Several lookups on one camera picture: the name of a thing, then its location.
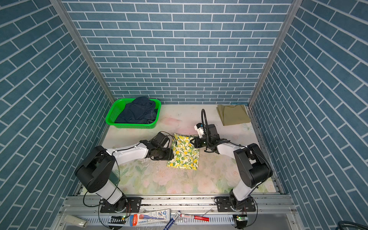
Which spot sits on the red marker pen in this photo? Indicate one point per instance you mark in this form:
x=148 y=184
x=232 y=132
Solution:
x=188 y=216

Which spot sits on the blue marker pen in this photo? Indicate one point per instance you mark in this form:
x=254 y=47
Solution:
x=172 y=220

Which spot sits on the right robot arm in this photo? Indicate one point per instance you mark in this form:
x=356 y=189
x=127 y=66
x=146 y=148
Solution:
x=253 y=167

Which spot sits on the olive green skirt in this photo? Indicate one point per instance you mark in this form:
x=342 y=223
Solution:
x=233 y=114

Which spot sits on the yellow floral skirt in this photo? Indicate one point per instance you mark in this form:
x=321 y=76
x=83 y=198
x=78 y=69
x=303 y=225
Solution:
x=185 y=155

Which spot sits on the aluminium rail frame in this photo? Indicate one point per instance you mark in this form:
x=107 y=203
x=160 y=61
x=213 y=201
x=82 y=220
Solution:
x=273 y=211

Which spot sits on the dark navy skirt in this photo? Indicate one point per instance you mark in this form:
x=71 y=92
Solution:
x=140 y=111

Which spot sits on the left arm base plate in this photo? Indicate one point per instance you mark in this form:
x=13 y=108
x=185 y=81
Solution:
x=125 y=205

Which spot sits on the green plastic basket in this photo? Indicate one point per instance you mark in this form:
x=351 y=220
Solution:
x=119 y=105

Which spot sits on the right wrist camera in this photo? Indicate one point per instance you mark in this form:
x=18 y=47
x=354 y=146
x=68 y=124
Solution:
x=200 y=130

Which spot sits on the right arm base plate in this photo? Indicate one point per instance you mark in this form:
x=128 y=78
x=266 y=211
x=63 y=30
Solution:
x=231 y=204

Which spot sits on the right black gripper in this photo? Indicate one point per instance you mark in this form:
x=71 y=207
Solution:
x=197 y=144

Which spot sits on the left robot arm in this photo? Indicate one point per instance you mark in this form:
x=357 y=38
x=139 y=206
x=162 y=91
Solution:
x=100 y=173

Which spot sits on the grey tape roll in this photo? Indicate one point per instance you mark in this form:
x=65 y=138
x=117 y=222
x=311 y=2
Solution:
x=73 y=220

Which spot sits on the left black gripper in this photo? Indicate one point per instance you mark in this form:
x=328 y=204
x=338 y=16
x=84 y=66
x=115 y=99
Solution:
x=169 y=155

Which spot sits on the red blue toothpaste box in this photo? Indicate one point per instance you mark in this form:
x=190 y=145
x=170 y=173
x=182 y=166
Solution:
x=150 y=217

